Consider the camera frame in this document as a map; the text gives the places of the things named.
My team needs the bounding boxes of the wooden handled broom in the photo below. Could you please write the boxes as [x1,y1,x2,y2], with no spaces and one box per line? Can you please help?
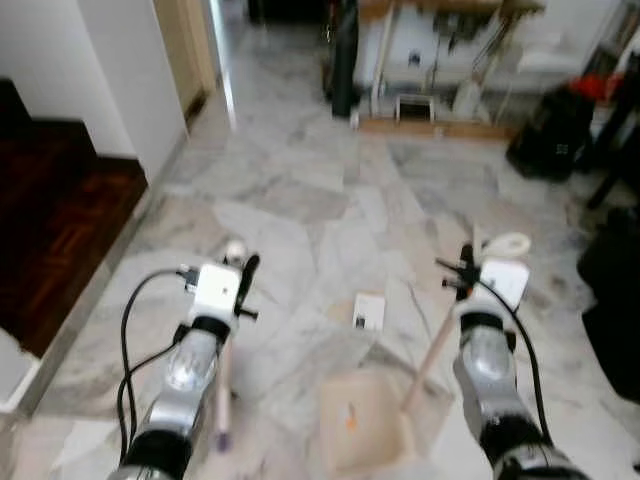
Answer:
[213,240,249,453]

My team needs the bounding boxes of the beige long handled dustpan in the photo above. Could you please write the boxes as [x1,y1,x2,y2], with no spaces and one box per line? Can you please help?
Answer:
[318,232,532,474]

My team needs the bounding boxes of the white paper card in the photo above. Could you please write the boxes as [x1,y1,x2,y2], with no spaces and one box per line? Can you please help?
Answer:
[353,292,388,332]

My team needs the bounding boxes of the black bag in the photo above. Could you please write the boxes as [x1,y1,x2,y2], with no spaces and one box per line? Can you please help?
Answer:
[506,85,598,183]

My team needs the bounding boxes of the large black bulky object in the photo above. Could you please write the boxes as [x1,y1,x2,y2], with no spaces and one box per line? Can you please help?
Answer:
[578,208,640,401]

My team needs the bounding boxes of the dark wooden stairs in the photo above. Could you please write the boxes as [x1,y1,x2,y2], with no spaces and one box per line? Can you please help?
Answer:
[0,78,149,359]

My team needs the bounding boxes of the white boxy appliance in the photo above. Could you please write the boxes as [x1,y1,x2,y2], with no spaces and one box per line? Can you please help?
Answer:
[385,12,486,93]

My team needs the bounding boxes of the red cloth item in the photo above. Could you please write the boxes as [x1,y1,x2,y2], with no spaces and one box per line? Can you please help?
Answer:
[572,73,623,103]

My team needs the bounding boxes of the light wooden door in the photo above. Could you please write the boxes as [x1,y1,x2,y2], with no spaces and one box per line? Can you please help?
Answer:
[153,0,219,121]

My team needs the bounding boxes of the black upright vacuum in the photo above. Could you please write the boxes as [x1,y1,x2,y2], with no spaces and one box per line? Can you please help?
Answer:
[328,0,361,119]

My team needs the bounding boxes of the wooden table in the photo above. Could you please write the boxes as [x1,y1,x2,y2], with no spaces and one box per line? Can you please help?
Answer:
[355,0,549,141]

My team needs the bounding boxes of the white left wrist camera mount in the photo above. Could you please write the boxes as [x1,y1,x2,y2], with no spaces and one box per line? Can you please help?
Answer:
[190,263,244,321]

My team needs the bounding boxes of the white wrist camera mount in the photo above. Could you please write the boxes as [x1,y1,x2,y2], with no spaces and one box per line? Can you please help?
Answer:
[190,263,244,321]
[480,260,531,311]

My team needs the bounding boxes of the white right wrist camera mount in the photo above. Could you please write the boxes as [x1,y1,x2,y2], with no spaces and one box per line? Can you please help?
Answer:
[480,260,531,311]

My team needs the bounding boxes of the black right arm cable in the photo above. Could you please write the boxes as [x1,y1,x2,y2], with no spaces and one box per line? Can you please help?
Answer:
[470,280,553,446]

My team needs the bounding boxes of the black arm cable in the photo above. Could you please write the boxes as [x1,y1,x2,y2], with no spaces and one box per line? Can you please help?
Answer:
[118,268,201,466]
[470,280,553,446]

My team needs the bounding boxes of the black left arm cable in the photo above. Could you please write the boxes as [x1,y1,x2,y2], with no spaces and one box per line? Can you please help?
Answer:
[118,268,201,466]

